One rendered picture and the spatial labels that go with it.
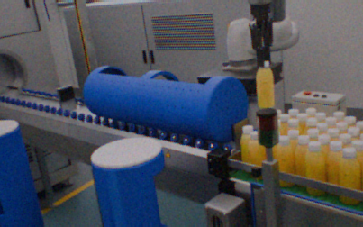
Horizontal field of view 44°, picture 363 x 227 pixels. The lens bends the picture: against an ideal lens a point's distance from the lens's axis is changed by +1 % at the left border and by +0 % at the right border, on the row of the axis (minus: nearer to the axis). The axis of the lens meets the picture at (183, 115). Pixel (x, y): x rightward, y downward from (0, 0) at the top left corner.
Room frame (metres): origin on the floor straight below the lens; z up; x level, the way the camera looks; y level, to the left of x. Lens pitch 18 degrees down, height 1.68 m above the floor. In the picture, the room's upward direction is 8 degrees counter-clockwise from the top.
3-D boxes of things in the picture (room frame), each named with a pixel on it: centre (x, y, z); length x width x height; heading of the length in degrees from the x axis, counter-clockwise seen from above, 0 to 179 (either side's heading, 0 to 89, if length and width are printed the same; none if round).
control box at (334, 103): (1.82, -0.58, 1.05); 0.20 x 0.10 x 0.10; 45
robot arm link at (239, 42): (2.53, -0.39, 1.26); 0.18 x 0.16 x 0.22; 85
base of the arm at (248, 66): (2.55, -0.36, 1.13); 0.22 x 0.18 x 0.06; 52
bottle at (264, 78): (1.70, -0.33, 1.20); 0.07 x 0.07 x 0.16
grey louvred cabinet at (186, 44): (4.33, 0.10, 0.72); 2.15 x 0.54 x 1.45; 52
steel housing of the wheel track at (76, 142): (2.51, 0.51, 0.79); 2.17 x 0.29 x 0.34; 45
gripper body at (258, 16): (1.70, -0.33, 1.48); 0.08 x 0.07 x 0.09; 135
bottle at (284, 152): (1.46, -0.34, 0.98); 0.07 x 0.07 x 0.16
